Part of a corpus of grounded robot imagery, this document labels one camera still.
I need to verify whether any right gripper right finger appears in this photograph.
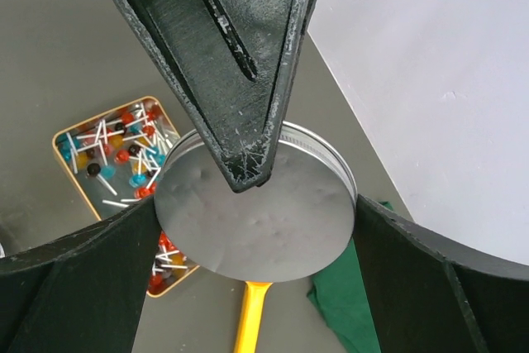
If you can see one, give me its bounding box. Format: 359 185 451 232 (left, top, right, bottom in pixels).
353 196 528 352

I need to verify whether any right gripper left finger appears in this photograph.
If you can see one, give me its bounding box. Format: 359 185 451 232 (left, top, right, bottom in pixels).
1 198 160 352

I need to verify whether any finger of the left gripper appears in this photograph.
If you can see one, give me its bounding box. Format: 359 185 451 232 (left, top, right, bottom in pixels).
113 0 317 193

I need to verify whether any tan candy box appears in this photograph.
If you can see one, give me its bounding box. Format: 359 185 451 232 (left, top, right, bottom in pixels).
51 95 202 298

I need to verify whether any white round lid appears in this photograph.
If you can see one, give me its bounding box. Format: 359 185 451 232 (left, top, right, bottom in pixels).
154 122 357 283

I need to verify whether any yellow plastic scoop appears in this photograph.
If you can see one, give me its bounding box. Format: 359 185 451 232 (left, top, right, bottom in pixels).
233 281 272 353

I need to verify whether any dark green folded cloth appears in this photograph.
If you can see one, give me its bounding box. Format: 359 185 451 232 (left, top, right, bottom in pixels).
306 199 393 353

